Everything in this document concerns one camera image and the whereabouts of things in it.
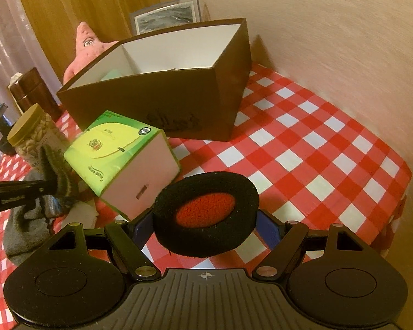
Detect brown cardboard box white inside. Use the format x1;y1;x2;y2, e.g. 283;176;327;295
57;18;251;142

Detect dark glass dome container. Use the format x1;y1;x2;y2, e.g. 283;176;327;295
0;104;16;156

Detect pink starfish plush toy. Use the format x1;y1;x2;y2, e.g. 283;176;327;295
63;22;117;84

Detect black red round ear pad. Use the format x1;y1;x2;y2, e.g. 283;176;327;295
152;171;260;258

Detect sheer white curtain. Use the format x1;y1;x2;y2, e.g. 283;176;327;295
0;0;61;113

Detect framed grey picture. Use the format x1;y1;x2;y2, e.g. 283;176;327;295
130;0;201;36

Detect grey fluffy towel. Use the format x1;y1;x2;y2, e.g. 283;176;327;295
1;167;73;267

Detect striped grey blue knit sock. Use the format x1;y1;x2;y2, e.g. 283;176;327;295
39;145;79;209

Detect green tissue pack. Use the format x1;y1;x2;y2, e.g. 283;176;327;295
64;111;180;221

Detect brown cylindrical canister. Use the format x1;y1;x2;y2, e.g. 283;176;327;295
9;67;63;122

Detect cashew jar with gold lid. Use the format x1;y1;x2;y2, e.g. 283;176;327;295
7;104;70;170

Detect white soft cloth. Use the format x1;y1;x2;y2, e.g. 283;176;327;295
61;200;99;229

